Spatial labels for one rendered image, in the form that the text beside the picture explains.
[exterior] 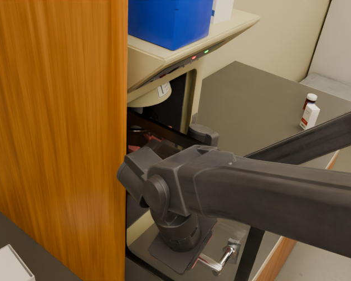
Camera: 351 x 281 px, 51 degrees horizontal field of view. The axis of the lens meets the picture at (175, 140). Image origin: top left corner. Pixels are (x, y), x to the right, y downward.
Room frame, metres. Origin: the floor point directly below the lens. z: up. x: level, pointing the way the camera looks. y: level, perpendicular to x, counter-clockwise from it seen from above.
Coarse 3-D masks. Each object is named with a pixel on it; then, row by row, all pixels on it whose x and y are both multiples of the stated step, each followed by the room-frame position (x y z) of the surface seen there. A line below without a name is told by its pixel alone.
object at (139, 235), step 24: (144, 120) 0.51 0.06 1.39; (144, 144) 0.51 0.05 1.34; (168, 144) 0.49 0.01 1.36; (192, 144) 0.46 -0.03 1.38; (144, 216) 0.51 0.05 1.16; (144, 240) 0.51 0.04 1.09; (216, 240) 0.43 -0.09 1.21; (240, 240) 0.41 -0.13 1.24; (144, 264) 0.50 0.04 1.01; (240, 264) 0.40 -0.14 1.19
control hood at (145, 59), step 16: (240, 16) 0.74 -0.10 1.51; (256, 16) 0.75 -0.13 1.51; (224, 32) 0.64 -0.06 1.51; (240, 32) 0.73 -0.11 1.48; (128, 48) 0.53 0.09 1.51; (144, 48) 0.52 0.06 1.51; (160, 48) 0.53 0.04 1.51; (192, 48) 0.55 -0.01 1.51; (128, 64) 0.53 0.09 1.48; (144, 64) 0.51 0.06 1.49; (160, 64) 0.49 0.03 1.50; (128, 80) 0.53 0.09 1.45; (144, 80) 0.52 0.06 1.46
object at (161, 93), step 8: (160, 88) 0.72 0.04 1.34; (168, 88) 0.74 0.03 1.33; (144, 96) 0.68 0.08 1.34; (152, 96) 0.69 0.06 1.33; (160, 96) 0.71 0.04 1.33; (168, 96) 0.73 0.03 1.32; (128, 104) 0.67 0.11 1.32; (136, 104) 0.67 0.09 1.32; (144, 104) 0.68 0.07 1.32; (152, 104) 0.69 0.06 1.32
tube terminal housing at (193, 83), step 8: (192, 64) 0.77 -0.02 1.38; (200, 64) 0.80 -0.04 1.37; (176, 72) 0.72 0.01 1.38; (184, 72) 0.75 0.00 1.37; (192, 72) 0.83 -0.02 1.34; (200, 72) 0.81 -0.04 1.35; (160, 80) 0.68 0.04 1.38; (168, 80) 0.70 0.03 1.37; (192, 80) 0.83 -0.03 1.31; (200, 80) 0.81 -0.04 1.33; (144, 88) 0.63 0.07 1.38; (152, 88) 0.65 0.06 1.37; (192, 88) 0.83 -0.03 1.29; (200, 88) 0.82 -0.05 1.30; (128, 96) 0.59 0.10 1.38; (136, 96) 0.61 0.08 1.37; (184, 96) 0.81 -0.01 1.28; (192, 96) 0.83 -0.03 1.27; (184, 104) 0.81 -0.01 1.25; (192, 104) 0.79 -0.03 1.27; (184, 112) 0.82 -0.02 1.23; (192, 112) 0.80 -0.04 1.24; (184, 120) 0.82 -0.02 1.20; (184, 128) 0.82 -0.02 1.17
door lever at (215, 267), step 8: (224, 248) 0.42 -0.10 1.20; (200, 256) 0.39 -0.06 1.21; (208, 256) 0.39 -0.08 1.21; (224, 256) 0.40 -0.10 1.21; (232, 256) 0.41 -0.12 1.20; (200, 264) 0.39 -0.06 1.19; (208, 264) 0.38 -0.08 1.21; (216, 264) 0.38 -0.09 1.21; (224, 264) 0.38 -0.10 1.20; (216, 272) 0.37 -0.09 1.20
